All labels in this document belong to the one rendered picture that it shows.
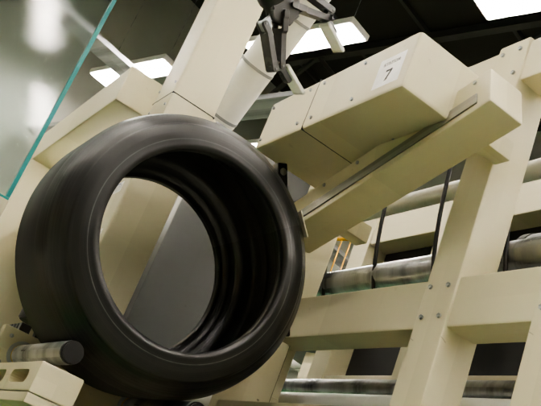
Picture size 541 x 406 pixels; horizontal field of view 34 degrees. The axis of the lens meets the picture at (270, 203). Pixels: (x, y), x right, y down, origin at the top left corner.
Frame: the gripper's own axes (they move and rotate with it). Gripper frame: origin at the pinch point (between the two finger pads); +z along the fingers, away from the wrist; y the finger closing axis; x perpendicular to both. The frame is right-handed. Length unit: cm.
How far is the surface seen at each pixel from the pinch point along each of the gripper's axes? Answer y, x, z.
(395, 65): 17.9, -0.8, 13.1
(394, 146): 12.6, 5.7, 31.5
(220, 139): -16.5, 19.7, 5.7
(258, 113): 328, 554, 292
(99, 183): -43.0, 21.3, -5.7
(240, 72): 46, 98, 35
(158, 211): -24, 53, 24
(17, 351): -72, 43, 18
